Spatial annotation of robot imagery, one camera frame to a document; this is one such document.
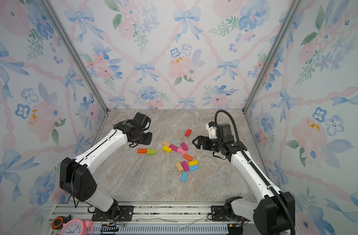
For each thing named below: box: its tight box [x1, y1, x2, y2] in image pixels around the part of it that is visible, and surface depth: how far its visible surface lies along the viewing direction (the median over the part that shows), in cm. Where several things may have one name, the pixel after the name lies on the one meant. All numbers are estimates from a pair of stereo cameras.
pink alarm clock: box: [59, 218, 94, 235], surface depth 70 cm
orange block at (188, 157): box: [182, 153, 194, 162], surface depth 97 cm
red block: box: [184, 128, 193, 138], surface depth 109 cm
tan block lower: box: [174, 161, 184, 172], surface depth 92 cm
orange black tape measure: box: [51, 213, 72, 231], surface depth 71 cm
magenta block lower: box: [181, 160, 190, 172], surface depth 92 cm
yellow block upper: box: [161, 145, 173, 154], surface depth 99 cm
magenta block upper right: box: [180, 142, 189, 152], surface depth 100 cm
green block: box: [146, 149, 157, 155], surface depth 97 cm
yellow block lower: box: [188, 159, 200, 167], surface depth 92 cm
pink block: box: [177, 147, 187, 156], surface depth 98 cm
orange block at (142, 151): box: [137, 148, 148, 154], surface depth 97 cm
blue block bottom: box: [180, 170, 189, 183], surface depth 87 cm
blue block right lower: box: [188, 164, 200, 172], surface depth 91 cm
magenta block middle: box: [168, 143, 179, 152], surface depth 100 cm
